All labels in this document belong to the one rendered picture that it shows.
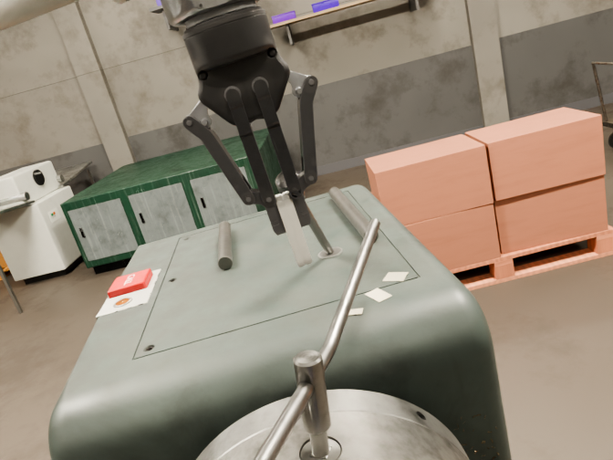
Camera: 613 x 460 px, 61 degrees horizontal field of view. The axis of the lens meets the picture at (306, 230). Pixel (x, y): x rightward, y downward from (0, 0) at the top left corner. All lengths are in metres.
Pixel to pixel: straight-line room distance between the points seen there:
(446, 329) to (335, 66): 6.18
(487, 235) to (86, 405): 2.72
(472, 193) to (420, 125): 3.90
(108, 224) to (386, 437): 4.99
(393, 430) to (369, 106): 6.32
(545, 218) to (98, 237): 3.99
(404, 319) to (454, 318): 0.05
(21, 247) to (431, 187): 4.41
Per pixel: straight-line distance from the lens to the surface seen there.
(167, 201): 5.10
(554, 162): 3.15
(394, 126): 6.78
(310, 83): 0.48
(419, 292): 0.59
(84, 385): 0.64
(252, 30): 0.46
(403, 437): 0.48
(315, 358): 0.40
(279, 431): 0.36
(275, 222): 0.50
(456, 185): 2.97
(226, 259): 0.80
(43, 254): 6.00
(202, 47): 0.46
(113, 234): 5.37
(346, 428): 0.47
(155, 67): 6.93
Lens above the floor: 1.53
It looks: 18 degrees down
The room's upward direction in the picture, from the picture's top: 15 degrees counter-clockwise
